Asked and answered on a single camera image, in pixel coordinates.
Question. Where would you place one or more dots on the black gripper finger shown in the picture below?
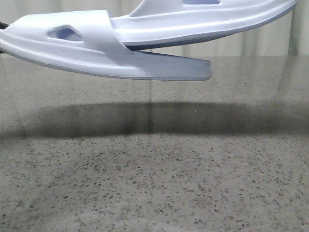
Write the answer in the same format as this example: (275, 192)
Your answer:
(3, 26)

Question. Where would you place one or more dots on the light blue slipper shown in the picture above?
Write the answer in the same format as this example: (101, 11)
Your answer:
(165, 23)
(86, 42)

